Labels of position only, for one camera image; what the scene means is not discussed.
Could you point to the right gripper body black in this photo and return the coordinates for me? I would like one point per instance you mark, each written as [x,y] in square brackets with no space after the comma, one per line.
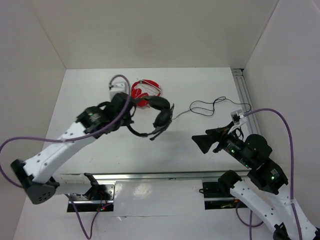
[230,143]

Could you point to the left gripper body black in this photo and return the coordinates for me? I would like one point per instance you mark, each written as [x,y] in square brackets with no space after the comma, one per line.
[125,121]

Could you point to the black headset with microphone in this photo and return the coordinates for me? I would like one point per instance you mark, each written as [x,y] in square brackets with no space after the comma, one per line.
[163,119]

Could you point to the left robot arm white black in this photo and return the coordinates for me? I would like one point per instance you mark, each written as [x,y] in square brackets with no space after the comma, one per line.
[37,174]

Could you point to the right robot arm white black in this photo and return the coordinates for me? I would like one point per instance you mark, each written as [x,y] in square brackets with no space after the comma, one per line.
[282,215]

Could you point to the red headphones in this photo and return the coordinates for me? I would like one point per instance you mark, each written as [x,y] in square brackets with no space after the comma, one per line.
[145,88]

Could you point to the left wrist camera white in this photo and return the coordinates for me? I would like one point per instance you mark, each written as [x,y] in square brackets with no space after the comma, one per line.
[119,87]

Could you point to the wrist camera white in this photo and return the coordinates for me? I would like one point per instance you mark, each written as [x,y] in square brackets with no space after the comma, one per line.
[119,87]
[238,119]

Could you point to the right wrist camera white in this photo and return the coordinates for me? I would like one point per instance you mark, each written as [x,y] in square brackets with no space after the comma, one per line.
[238,119]

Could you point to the aluminium rail front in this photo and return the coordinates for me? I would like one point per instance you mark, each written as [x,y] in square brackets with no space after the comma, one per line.
[157,176]

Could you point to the aluminium rail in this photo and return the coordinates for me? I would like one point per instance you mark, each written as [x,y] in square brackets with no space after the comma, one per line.
[157,176]
[244,96]

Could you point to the aluminium rail right side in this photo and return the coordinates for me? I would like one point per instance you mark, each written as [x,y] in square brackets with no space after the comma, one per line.
[244,96]

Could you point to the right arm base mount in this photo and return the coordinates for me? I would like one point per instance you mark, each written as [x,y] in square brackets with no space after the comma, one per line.
[215,199]

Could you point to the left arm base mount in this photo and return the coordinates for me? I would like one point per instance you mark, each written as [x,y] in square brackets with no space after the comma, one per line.
[95,197]

